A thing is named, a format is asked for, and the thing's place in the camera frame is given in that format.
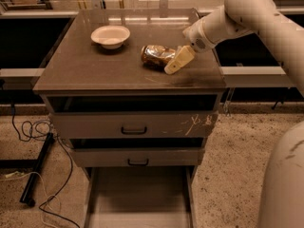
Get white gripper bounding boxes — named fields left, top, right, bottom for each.
left=164, top=19, right=216, bottom=75

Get crushed orange can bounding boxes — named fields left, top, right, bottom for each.
left=141, top=45, right=176, bottom=68

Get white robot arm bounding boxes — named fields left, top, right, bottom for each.
left=164, top=0, right=304, bottom=228

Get grey drawer cabinet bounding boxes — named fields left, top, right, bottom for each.
left=32, top=9, right=227, bottom=228

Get middle grey drawer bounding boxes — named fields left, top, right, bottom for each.
left=70, top=147, right=204, bottom=167

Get grey drawer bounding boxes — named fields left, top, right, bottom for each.
left=84, top=166, right=197, bottom=228
left=70, top=147, right=204, bottom=167
left=49, top=111, right=218, bottom=140

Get top grey drawer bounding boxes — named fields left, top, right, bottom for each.
left=49, top=111, right=218, bottom=140

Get bottom grey drawer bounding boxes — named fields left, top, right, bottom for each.
left=84, top=166, right=197, bottom=228

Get white paper bowl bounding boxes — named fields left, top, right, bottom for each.
left=91, top=26, right=130, bottom=49

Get black metal stand leg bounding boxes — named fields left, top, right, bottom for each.
left=0, top=133, right=54, bottom=207

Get black floor cable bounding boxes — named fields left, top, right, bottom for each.
left=9, top=102, right=82, bottom=228

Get left grey metal rail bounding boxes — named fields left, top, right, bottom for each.
left=0, top=68, right=44, bottom=90

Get white floor cable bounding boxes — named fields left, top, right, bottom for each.
left=0, top=170, right=62, bottom=228

